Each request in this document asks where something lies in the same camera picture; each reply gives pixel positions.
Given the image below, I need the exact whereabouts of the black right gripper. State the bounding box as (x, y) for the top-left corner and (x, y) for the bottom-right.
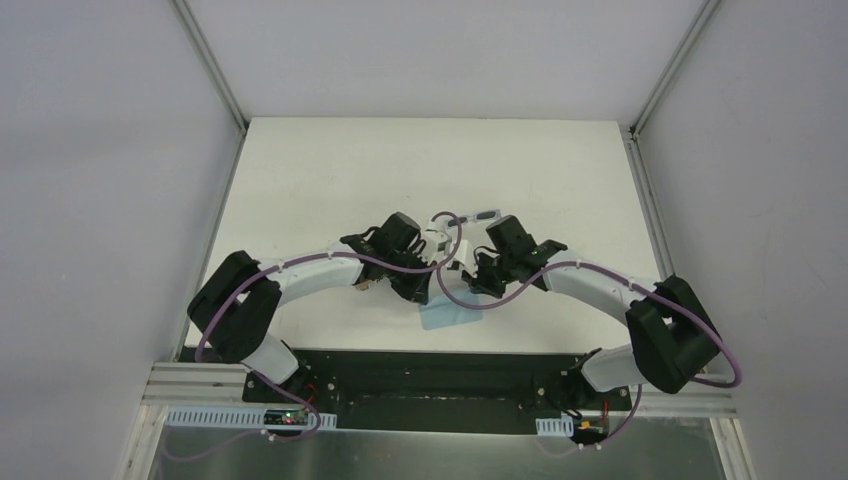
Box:
(462, 251), (516, 301)

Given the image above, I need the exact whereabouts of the light blue cleaning cloth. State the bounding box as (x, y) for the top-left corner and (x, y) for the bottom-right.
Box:
(419, 295), (484, 331)

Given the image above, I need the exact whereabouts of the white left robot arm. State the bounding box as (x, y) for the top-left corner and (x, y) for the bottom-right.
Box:
(187, 212), (451, 405)

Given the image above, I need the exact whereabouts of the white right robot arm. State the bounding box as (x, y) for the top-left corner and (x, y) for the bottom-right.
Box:
(461, 215), (721, 410)

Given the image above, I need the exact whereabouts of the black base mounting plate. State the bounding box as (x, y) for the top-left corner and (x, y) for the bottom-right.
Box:
(283, 349), (632, 435)

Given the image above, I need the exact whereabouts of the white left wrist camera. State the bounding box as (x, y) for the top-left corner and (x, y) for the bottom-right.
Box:
(418, 229), (475, 271)

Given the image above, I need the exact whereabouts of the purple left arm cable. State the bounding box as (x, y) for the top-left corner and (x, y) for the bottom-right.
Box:
(193, 211), (464, 364)

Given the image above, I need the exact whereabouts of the right aluminium corner post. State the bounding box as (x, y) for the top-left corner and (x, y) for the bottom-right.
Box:
(629, 0), (724, 140)

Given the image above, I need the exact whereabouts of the aluminium corner post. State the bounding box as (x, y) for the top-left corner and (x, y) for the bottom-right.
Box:
(629, 0), (724, 140)
(169, 0), (250, 136)

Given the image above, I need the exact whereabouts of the right white cable duct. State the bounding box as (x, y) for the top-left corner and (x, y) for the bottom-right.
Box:
(535, 415), (574, 438)

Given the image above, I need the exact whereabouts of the white cable duct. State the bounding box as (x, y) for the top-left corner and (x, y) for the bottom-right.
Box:
(165, 406), (316, 431)
(535, 415), (574, 438)

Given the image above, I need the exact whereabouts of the left white cable duct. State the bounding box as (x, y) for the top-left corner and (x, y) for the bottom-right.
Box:
(165, 406), (316, 431)

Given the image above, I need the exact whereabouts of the aluminium frame rail front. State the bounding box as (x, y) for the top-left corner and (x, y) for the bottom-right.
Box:
(141, 362), (738, 419)

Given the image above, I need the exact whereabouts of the left aluminium corner post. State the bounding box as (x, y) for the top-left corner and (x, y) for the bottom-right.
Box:
(169, 0), (250, 136)

